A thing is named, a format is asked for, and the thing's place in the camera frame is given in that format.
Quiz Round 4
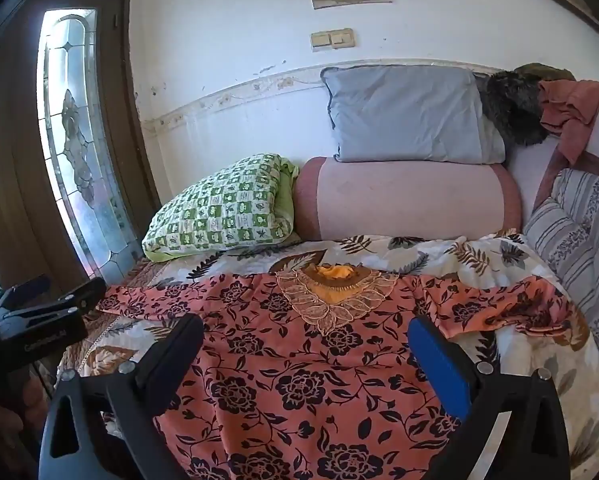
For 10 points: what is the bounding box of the striped grey pillow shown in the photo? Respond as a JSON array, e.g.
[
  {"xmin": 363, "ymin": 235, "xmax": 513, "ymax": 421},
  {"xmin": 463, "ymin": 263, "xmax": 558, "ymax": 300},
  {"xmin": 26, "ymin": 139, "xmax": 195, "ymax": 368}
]
[{"xmin": 523, "ymin": 167, "xmax": 599, "ymax": 361}]

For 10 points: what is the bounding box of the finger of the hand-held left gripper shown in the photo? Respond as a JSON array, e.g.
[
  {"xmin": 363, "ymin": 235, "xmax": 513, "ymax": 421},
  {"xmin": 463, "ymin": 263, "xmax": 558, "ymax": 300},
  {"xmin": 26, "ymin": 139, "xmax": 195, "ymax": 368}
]
[
  {"xmin": 0, "ymin": 274, "xmax": 52, "ymax": 309},
  {"xmin": 5, "ymin": 277, "xmax": 107, "ymax": 322}
]

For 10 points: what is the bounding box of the dark fuzzy cloth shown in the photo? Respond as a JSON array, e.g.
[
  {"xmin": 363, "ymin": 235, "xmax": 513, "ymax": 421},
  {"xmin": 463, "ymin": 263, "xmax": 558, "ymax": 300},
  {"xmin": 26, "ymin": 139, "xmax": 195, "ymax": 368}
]
[{"xmin": 477, "ymin": 71, "xmax": 547, "ymax": 147}]

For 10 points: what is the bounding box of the green checkered pillow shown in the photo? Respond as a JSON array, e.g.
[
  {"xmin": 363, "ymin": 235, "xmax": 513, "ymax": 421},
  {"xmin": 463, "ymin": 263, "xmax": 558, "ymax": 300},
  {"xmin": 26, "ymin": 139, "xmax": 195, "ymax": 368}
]
[{"xmin": 142, "ymin": 152, "xmax": 300, "ymax": 263}]

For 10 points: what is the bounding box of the rust coloured cloth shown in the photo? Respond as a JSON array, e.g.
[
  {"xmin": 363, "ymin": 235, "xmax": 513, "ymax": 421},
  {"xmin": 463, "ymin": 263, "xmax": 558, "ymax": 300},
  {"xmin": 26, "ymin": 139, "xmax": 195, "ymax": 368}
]
[{"xmin": 538, "ymin": 79, "xmax": 599, "ymax": 166}]

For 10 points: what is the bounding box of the grey blue pillow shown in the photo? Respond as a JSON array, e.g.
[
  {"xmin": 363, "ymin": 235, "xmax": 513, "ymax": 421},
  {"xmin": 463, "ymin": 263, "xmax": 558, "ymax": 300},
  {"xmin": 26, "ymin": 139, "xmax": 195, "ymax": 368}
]
[{"xmin": 321, "ymin": 65, "xmax": 506, "ymax": 165}]

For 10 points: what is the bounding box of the pink bolster cushion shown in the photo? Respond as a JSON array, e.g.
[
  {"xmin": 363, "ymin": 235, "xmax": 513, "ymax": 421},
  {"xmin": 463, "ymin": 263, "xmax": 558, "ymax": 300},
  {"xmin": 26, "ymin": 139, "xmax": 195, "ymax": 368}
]
[{"xmin": 293, "ymin": 156, "xmax": 523, "ymax": 242}]

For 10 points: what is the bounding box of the orange black floral dress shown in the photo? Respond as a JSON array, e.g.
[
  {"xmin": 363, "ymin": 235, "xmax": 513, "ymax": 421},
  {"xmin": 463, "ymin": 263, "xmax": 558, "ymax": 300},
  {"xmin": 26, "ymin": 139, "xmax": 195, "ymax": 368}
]
[{"xmin": 96, "ymin": 255, "xmax": 590, "ymax": 480}]

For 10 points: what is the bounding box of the person's left hand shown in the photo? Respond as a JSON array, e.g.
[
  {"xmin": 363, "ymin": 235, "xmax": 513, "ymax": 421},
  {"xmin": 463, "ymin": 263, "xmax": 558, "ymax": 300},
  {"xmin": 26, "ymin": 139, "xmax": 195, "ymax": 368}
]
[{"xmin": 0, "ymin": 401, "xmax": 37, "ymax": 480}]

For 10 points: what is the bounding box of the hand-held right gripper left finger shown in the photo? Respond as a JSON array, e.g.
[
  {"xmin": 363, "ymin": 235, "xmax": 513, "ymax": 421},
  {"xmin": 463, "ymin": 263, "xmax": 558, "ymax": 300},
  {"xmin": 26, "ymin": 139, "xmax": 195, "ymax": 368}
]
[{"xmin": 38, "ymin": 312, "xmax": 205, "ymax": 480}]

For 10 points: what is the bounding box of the leaf print fleece blanket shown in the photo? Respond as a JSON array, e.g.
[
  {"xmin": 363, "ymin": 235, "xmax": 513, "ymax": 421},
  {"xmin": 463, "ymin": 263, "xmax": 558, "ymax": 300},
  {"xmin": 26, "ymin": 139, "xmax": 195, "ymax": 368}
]
[{"xmin": 54, "ymin": 232, "xmax": 599, "ymax": 480}]

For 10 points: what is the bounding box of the wooden door with stained glass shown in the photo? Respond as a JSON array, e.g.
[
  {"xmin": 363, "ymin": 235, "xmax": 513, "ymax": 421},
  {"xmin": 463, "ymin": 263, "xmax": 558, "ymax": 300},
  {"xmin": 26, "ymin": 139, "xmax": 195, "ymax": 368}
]
[{"xmin": 0, "ymin": 0, "xmax": 162, "ymax": 401}]

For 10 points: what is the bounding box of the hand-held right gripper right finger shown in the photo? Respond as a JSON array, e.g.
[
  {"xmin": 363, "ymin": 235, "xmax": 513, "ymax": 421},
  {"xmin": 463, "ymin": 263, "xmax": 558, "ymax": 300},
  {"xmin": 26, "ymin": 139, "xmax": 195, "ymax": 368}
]
[{"xmin": 408, "ymin": 314, "xmax": 571, "ymax": 480}]

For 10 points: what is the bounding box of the olive green cloth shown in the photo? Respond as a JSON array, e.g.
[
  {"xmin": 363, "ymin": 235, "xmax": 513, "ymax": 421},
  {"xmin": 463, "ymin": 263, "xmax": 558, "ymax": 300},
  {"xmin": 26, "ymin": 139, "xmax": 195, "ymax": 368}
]
[{"xmin": 512, "ymin": 62, "xmax": 577, "ymax": 83}]

